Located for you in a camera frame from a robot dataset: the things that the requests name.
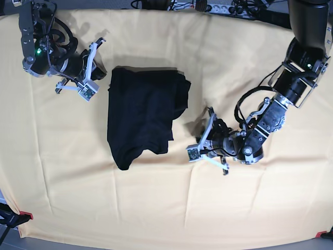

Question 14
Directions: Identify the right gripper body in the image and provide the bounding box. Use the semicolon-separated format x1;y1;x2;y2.
60;49;91;81

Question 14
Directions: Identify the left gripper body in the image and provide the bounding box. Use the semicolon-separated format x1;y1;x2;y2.
207;118;239;158

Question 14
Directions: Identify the dark navy T-shirt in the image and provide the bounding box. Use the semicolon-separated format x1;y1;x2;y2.
107;67;191;171

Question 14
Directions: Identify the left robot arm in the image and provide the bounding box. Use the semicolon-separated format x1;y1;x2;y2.
200;1;332;166

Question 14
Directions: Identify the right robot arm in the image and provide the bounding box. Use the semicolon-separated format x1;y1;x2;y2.
12;1;107;83

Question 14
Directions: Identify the yellow table cloth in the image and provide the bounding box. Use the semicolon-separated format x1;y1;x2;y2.
1;10;332;249

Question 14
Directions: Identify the white power strip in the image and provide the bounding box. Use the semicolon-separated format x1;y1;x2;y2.
169;1;248;17

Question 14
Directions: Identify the right red black clamp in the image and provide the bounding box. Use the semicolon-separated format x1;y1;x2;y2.
316;228;333;240

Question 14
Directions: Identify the red black clamp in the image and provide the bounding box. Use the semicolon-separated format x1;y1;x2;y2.
316;228;333;240
1;203;33;228

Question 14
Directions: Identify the left red black clamp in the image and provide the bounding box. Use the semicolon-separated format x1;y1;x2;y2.
1;203;33;228

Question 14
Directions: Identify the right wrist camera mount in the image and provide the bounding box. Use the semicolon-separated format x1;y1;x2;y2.
55;37;107;102

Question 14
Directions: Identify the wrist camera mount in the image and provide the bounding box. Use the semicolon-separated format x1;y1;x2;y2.
55;37;107;102
186;107;229;175

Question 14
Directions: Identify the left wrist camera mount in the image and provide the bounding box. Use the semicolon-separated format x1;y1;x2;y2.
186;107;229;175

